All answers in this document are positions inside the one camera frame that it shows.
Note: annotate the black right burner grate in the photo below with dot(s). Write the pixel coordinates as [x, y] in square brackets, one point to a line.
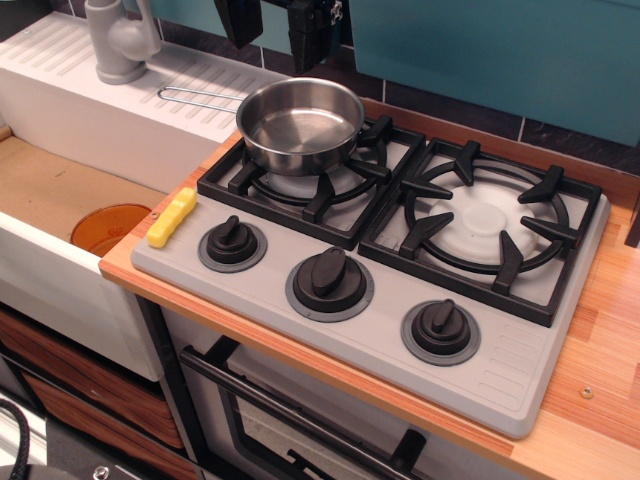
[507, 235]

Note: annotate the steel pan with wire handle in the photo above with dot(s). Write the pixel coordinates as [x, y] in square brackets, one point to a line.
[293, 127]

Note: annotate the yellow toy fry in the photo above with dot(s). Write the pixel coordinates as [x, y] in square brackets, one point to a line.
[168, 221]

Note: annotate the black left stove knob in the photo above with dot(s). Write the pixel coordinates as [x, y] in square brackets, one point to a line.
[232, 246]

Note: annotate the orange translucent plate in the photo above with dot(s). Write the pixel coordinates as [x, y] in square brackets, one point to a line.
[102, 229]

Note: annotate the wooden drawer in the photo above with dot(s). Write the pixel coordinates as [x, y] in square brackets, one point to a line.
[137, 426]
[75, 370]

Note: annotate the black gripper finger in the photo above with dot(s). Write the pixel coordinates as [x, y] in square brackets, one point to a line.
[312, 27]
[241, 20]

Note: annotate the black left burner grate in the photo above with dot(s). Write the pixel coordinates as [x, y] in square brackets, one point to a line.
[336, 207]

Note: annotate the grey toy faucet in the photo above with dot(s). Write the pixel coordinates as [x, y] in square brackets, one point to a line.
[121, 45]

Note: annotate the lower wooden drawer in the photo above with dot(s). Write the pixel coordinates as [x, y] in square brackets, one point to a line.
[137, 426]

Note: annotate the oven door with black handle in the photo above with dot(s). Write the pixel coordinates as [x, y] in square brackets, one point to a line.
[288, 442]

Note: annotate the black burner grate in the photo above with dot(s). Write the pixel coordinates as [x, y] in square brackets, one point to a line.
[507, 235]
[336, 207]

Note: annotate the black right stove knob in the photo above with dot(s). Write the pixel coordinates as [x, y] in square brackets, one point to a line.
[441, 333]

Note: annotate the white toy sink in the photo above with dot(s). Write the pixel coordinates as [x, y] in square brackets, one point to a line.
[71, 144]

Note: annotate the black middle stove knob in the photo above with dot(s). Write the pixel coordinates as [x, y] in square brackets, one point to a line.
[330, 287]

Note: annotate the black stove knob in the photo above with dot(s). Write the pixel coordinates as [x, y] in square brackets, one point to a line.
[330, 287]
[441, 333]
[232, 246]

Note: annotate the grey toy stove top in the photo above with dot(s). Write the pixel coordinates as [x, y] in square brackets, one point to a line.
[501, 386]

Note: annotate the upper wooden drawer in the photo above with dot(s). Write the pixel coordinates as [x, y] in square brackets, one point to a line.
[75, 370]

